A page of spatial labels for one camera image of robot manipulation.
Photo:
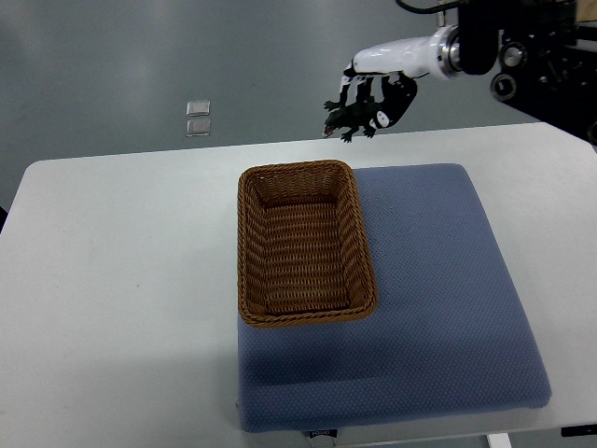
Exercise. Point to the upper metal floor plate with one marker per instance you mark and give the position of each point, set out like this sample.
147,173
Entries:
198,108

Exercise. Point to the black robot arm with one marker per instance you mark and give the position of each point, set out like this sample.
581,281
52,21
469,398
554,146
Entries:
545,52

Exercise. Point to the black label tag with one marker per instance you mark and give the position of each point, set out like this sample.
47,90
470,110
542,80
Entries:
330,433

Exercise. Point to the lower metal floor plate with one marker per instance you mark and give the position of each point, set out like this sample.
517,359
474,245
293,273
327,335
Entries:
198,127

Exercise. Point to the dark toy crocodile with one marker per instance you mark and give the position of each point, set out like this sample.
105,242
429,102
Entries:
363,114

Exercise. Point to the brown wicker basket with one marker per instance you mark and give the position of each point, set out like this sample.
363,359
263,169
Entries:
302,248

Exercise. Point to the black object bottom right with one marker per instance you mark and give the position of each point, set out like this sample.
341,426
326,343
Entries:
579,431

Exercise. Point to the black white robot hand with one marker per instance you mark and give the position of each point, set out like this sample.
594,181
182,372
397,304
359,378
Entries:
385,75

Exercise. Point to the black object left edge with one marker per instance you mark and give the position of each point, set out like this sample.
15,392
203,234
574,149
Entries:
3,218

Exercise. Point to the metal floor plate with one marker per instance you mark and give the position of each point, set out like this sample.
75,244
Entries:
198,108
198,127

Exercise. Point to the blue grey cushion mat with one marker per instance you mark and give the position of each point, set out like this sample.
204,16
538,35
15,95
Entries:
449,335

